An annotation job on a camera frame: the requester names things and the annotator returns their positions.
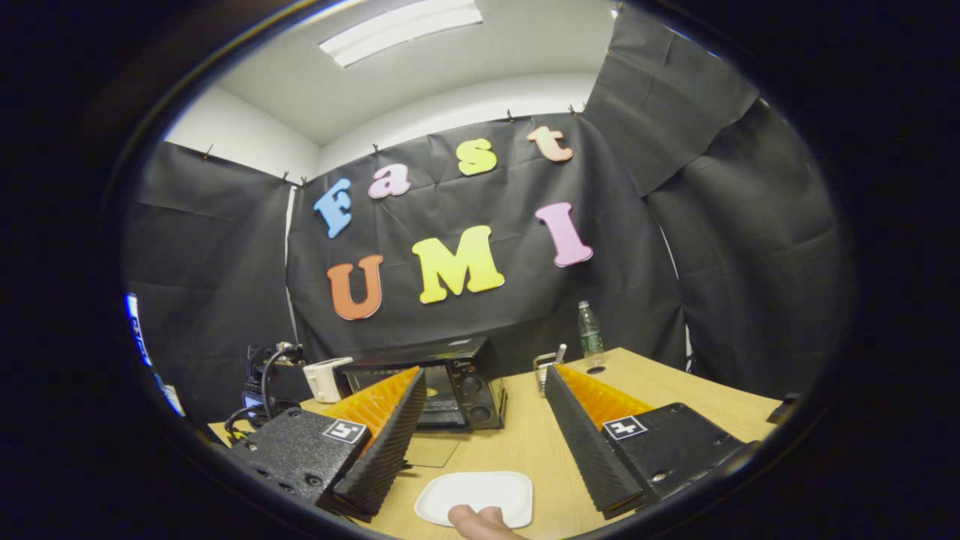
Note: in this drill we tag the clear plastic water bottle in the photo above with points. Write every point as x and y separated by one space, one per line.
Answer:
590 337

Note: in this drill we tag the long ceiling light panel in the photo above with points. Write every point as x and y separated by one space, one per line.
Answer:
397 34

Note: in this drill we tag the metal mesh holder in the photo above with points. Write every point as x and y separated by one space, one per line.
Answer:
541 367

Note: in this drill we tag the white plate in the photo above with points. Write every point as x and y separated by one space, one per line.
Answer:
480 487

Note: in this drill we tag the white toaster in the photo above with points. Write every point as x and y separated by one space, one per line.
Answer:
324 382

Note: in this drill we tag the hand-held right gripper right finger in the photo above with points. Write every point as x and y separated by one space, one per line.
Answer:
585 450

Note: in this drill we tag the black backdrop cloth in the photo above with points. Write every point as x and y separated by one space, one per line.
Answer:
487 315

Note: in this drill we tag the small black object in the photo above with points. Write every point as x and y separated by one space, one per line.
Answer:
784 409

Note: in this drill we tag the blue white panel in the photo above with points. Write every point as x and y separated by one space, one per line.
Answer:
135 330

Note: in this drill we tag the black electric oven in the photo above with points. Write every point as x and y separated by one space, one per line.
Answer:
472 390

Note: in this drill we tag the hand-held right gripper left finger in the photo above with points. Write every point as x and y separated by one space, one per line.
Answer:
386 450

